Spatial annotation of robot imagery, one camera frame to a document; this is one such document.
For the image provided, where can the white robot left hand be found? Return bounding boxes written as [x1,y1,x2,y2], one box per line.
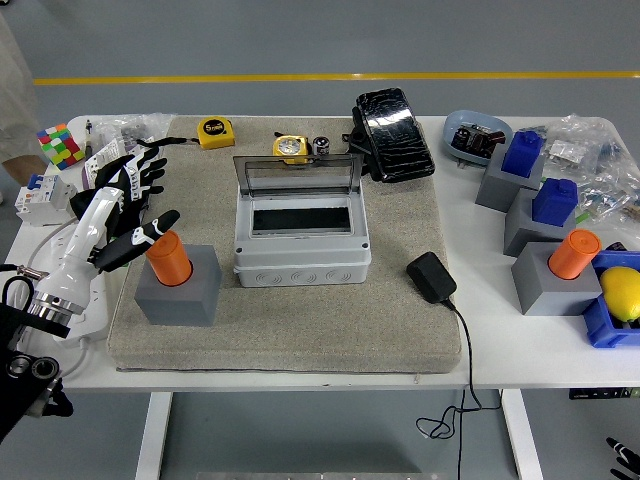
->
[29,142,181,321]

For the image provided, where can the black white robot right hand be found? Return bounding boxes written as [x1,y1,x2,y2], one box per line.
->
[605,437,640,480]

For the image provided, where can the orange cylinder battery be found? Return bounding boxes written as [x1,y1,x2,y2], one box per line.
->
[144,229,194,288]
[547,228,603,281]

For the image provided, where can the grey junction box with lid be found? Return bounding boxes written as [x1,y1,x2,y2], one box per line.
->
[231,152,373,289]

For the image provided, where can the white circuit breaker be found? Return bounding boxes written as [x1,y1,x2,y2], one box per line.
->
[13,173,79,229]

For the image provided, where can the black table control panel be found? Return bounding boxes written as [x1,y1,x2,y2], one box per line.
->
[568,387,640,401]

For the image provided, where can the white label packet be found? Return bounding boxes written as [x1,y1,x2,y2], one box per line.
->
[81,137,130,190]

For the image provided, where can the white power strip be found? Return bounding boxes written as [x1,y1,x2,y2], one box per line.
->
[29,219,109,349]

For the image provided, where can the colourful puzzle cube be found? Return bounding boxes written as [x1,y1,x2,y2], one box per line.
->
[36,123,86,171]

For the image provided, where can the white table leg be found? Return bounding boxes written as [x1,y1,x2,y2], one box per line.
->
[501,388,545,480]
[134,391,174,480]

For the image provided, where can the clear plastic bag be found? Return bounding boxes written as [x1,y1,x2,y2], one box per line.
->
[92,113,176,152]

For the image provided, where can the grey block with round hole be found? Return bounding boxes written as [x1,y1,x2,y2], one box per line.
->
[510,241,604,317]
[133,243,223,328]

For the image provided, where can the blue plastic bin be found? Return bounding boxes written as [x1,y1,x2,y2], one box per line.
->
[582,249,640,350]

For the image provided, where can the yellow lemon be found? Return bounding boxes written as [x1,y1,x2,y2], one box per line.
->
[598,266,640,324]

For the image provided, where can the yellow square tape measure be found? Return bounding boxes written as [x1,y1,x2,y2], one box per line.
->
[162,117,236,150]

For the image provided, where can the yellow round-faced tape measure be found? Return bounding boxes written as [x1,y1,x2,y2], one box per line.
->
[272,132,312,166]

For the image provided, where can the grey block holder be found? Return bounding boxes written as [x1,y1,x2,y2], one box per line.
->
[503,188,579,258]
[474,144,546,214]

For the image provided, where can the grey-brown mat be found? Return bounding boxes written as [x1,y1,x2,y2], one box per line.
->
[106,115,462,375]

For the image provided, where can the blue plastic block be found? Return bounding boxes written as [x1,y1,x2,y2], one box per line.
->
[531,177,579,227]
[501,130,545,179]

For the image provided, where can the black power adapter plug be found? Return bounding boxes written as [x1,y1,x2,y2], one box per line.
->
[405,251,458,304]

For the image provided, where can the clear plastic parts bags pile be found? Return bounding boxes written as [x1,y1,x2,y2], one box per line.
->
[529,113,640,225]

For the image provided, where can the small bag of white parts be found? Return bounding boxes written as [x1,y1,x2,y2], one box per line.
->
[544,138,587,165]

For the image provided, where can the black glossy pedal device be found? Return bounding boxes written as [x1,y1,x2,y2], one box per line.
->
[342,87,436,184]

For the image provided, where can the dark electronic parts pile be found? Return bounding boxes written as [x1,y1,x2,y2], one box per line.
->
[450,123,506,161]

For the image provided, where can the light blue bowl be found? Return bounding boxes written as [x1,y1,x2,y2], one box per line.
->
[443,109,515,168]

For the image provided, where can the light grey curved cable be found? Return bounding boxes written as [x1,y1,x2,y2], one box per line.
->
[27,219,76,274]

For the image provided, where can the white power strip cable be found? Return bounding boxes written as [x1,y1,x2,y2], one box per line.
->
[58,335,95,379]

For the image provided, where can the black adapter cord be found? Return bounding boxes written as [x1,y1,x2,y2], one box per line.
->
[416,297,503,480]

